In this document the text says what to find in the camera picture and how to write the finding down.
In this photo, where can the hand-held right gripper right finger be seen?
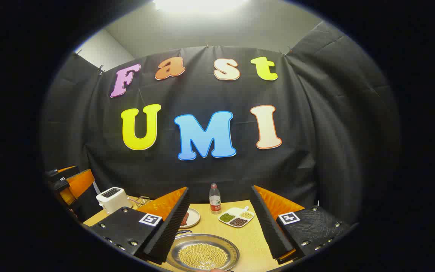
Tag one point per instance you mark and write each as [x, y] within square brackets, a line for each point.
[270, 230]

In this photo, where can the pile of yellow soybeans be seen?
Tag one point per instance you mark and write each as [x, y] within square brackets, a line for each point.
[202, 257]

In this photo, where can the pile of dark red beans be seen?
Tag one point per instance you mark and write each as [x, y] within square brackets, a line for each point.
[238, 222]

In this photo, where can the pile of green mung beans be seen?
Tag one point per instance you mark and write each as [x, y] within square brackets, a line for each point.
[227, 217]

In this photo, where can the round white plate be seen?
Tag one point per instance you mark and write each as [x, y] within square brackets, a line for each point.
[194, 218]

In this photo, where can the white toaster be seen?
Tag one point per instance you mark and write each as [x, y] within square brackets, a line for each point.
[111, 200]

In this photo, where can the pink straw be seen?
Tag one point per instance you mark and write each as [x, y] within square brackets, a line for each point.
[132, 199]

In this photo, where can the clear plastic water bottle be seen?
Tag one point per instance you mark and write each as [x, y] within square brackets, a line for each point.
[215, 204]

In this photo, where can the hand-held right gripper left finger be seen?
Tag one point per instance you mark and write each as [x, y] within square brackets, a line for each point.
[168, 230]

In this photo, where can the pile of pale yellow grains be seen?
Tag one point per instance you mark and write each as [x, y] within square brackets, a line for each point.
[246, 215]

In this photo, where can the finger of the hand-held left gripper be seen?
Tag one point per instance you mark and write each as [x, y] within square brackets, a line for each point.
[62, 173]
[81, 183]

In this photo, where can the brown meat piece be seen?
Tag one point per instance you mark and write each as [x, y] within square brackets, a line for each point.
[185, 219]

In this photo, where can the ceiling light panel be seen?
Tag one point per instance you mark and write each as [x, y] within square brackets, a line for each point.
[198, 4]

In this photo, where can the white divided dish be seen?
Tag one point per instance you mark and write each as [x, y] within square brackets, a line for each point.
[236, 215]

